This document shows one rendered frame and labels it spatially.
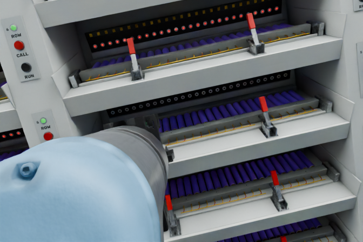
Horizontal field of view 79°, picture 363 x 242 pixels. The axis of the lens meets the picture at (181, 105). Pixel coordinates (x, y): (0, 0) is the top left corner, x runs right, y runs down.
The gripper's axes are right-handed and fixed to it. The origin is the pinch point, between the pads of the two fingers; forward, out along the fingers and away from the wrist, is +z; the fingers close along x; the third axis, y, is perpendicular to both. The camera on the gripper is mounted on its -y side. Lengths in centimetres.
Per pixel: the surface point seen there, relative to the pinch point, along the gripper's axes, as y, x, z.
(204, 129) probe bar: 0.9, -12.5, 10.2
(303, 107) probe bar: 0.9, -38.4, 10.8
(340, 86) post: 4.3, -44.7, 5.4
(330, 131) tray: -5.3, -40.0, 5.3
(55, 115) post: 11.5, 18.0, 1.7
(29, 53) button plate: 24.3, 19.1, -0.9
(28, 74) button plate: 20.5, 20.6, -0.2
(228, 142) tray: -2.8, -16.8, 6.9
